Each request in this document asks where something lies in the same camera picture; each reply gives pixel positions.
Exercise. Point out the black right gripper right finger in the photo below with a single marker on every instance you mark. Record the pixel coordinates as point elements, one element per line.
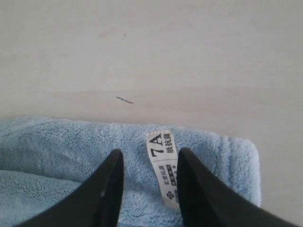
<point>205,201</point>

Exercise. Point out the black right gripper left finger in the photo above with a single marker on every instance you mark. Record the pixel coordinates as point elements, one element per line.
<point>96,203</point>

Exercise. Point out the light blue terry towel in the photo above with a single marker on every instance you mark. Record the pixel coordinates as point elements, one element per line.
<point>42,160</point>

